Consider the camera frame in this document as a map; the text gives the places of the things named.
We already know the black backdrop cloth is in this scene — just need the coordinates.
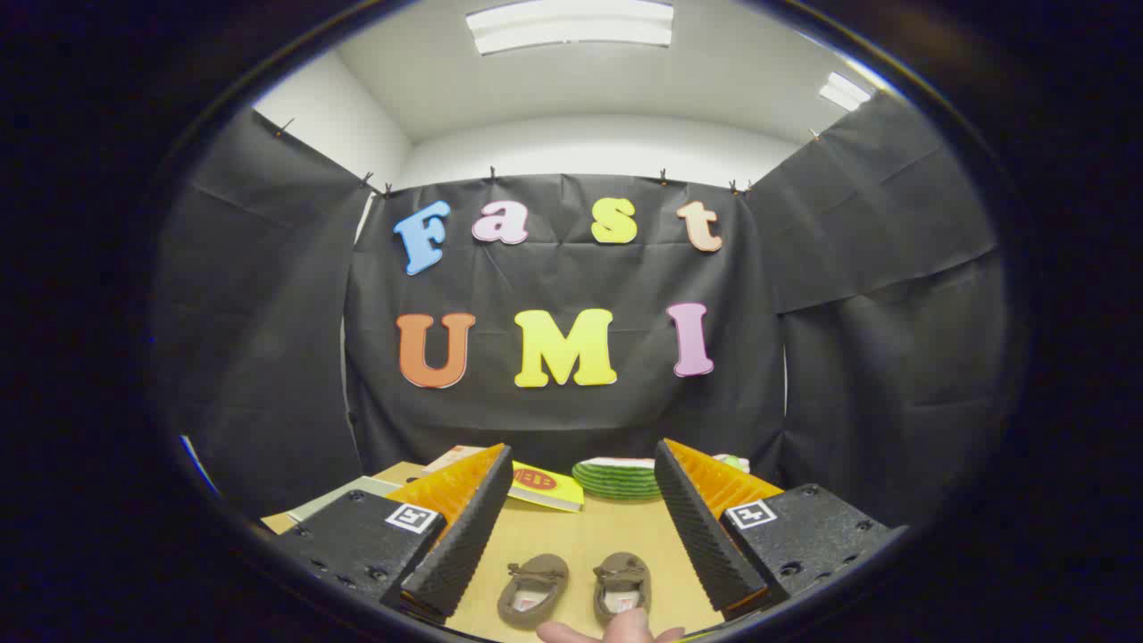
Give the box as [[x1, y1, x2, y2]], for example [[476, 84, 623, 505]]
[[152, 107, 374, 519], [746, 89, 1010, 528], [344, 172, 787, 474]]

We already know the yellow book with red circle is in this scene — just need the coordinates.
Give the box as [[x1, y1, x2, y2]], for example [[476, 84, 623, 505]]
[[505, 460, 586, 514]]

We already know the large ceiling light panel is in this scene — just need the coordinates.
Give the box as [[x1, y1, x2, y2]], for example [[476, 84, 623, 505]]
[[464, 0, 675, 56]]

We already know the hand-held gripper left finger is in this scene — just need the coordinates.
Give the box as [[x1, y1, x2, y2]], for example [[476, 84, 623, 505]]
[[268, 443, 515, 626]]

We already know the green striped plush toy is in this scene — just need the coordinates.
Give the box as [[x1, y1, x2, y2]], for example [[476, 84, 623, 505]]
[[571, 456, 667, 501]]

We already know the beige cover book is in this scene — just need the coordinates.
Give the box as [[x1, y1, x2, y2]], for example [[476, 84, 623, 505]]
[[421, 445, 489, 474]]

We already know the small ceiling light panel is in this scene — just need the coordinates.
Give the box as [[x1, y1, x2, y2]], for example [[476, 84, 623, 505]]
[[818, 71, 872, 113]]

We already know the brown fuzzy shoe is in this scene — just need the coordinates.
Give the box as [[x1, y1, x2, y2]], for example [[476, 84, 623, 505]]
[[592, 552, 653, 626], [496, 554, 571, 631]]

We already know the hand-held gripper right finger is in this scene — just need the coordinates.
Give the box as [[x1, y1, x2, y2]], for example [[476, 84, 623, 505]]
[[654, 438, 910, 623]]

